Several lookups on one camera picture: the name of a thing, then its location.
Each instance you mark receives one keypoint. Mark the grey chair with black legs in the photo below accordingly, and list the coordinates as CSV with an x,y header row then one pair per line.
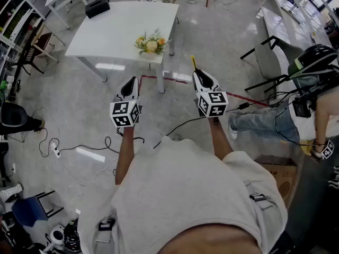
x,y
267,59

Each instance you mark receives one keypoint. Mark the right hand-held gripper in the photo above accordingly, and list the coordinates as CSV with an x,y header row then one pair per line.
x,y
212,103

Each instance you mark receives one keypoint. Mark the white round device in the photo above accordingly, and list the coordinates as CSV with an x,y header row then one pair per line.
x,y
57,234

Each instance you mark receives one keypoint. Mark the light wooden chair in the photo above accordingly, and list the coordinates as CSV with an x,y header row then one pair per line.
x,y
43,42

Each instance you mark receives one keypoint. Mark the black power adapter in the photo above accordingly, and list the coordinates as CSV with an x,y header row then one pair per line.
x,y
243,105

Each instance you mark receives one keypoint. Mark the black leather tissue box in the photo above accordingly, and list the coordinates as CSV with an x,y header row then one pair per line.
x,y
97,7

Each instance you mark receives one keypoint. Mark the person's right forearm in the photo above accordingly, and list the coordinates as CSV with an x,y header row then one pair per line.
x,y
219,139

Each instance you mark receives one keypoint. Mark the brown cardboard box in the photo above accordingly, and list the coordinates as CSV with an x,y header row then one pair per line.
x,y
284,176

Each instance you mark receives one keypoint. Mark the white power strip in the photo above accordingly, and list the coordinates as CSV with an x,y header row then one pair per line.
x,y
55,149

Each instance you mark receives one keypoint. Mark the blue chair with black legs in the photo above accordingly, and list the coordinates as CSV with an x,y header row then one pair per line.
x,y
29,209

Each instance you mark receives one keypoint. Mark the person's white t-shirt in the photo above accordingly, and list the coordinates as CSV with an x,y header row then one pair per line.
x,y
185,189

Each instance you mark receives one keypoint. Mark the person's left forearm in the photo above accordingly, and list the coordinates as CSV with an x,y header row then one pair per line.
x,y
125,152

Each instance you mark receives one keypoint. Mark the white square table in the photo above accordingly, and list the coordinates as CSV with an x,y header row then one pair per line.
x,y
119,28

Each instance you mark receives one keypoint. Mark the yellow white flower bouquet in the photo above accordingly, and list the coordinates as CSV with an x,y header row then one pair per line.
x,y
151,45

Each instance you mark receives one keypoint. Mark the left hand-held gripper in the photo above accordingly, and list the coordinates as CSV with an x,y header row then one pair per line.
x,y
121,108

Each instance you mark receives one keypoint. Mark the white ladder bookshelf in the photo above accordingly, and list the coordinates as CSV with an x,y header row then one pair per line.
x,y
16,12

